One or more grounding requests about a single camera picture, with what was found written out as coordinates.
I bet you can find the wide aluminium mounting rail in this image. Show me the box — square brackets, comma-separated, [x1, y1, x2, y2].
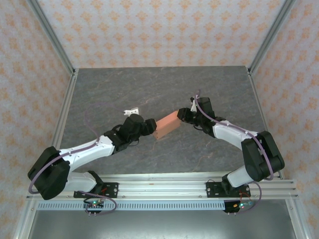
[26, 179, 299, 200]

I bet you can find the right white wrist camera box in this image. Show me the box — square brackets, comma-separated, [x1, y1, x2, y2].
[189, 96, 200, 113]

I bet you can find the aluminium table edge rail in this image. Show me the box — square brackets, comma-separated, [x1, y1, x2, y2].
[39, 170, 285, 181]

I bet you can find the aluminium frame leg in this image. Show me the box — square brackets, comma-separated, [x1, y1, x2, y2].
[285, 199, 310, 239]
[12, 199, 38, 239]

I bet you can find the slotted grey cable duct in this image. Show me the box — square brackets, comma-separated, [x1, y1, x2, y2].
[36, 201, 226, 211]

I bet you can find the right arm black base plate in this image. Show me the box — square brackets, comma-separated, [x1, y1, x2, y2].
[206, 181, 251, 199]

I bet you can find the aluminium frame post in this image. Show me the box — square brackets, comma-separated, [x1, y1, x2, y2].
[26, 0, 76, 75]
[248, 0, 297, 75]

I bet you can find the aluminium table side rail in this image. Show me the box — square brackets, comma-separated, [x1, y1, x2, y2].
[38, 69, 80, 180]
[246, 67, 285, 180]

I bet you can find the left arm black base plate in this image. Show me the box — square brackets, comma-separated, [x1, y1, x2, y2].
[73, 182, 119, 199]

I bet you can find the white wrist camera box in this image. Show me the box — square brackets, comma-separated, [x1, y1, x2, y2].
[123, 107, 140, 117]
[189, 96, 200, 113]

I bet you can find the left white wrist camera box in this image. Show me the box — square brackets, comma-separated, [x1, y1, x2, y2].
[123, 107, 140, 117]

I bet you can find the orange paper box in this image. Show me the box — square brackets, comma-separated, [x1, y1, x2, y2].
[152, 111, 180, 140]

